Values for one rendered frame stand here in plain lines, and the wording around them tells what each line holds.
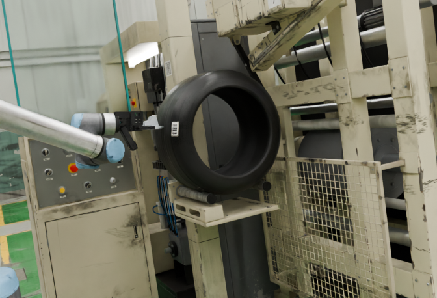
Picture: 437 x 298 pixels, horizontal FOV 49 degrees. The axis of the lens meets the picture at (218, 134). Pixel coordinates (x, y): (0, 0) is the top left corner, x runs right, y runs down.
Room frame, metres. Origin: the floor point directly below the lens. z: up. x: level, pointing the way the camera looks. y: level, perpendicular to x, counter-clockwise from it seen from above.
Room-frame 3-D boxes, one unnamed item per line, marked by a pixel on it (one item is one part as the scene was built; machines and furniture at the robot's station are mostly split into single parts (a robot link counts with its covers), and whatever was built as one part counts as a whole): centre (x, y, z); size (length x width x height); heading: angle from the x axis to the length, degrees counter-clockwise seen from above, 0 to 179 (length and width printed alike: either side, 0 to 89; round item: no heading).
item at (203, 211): (2.16, 0.14, 0.84); 0.36 x 0.09 x 0.06; 26
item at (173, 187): (2.38, 0.10, 0.90); 0.40 x 0.03 x 0.10; 116
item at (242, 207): (2.22, 0.02, 0.80); 0.37 x 0.36 x 0.02; 116
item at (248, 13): (2.24, -0.30, 1.71); 0.61 x 0.25 x 0.15; 26
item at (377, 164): (2.16, -0.38, 0.65); 0.90 x 0.02 x 0.70; 26
